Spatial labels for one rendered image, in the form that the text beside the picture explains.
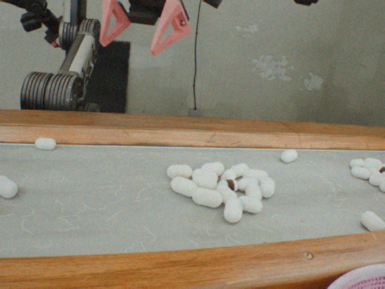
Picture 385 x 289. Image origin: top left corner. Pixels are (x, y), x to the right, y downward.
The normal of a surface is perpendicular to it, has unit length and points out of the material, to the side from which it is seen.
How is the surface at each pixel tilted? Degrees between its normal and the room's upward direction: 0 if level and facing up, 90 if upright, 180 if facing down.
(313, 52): 91
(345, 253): 0
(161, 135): 45
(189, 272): 0
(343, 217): 0
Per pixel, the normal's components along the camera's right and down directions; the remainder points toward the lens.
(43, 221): 0.13, -0.93
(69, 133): 0.28, -0.40
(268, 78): 0.22, 0.36
